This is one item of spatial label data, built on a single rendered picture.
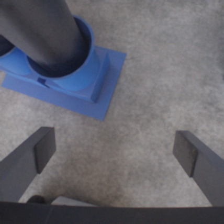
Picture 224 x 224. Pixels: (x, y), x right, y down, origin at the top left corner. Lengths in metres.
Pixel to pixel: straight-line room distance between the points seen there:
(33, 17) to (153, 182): 0.89
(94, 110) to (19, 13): 0.65
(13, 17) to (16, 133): 0.83
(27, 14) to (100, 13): 0.84
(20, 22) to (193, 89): 0.89
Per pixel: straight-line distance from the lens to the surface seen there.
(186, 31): 1.19
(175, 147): 0.17
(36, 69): 0.73
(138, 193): 0.98
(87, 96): 0.83
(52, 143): 0.16
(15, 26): 0.48
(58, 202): 0.94
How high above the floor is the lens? 0.93
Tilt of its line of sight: 80 degrees down
